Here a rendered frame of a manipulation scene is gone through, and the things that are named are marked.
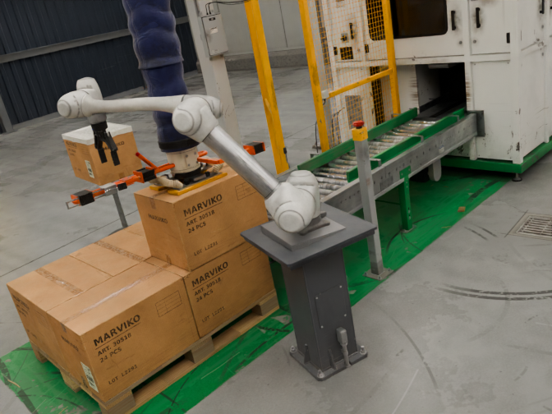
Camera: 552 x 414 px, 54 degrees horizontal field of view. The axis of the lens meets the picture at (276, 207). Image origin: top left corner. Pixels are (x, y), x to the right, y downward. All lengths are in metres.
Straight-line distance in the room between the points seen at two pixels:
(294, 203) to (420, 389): 1.10
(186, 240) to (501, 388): 1.68
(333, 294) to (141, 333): 0.99
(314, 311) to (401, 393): 0.56
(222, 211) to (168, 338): 0.73
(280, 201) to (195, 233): 0.74
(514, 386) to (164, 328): 1.72
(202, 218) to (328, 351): 0.96
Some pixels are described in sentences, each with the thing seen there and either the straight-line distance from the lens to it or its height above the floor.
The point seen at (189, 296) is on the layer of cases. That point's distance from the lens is 3.02.
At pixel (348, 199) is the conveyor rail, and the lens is 3.58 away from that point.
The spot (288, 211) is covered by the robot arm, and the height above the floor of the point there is 0.98.
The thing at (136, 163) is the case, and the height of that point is 0.70.
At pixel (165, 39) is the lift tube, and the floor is 1.72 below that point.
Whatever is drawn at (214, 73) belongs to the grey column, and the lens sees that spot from 4.39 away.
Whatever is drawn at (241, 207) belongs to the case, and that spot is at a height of 0.75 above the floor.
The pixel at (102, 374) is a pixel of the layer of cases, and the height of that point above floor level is 0.29.
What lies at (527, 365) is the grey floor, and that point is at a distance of 2.95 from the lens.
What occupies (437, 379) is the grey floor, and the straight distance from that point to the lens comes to 2.85.
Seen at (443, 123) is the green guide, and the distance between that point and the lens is 4.70.
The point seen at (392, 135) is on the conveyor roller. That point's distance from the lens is 4.72.
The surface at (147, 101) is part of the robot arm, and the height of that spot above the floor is 1.49.
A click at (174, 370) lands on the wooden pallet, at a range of 3.20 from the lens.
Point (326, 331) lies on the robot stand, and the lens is 2.82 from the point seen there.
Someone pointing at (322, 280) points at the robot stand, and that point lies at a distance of 2.68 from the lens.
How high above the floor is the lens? 1.84
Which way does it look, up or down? 21 degrees down
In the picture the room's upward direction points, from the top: 11 degrees counter-clockwise
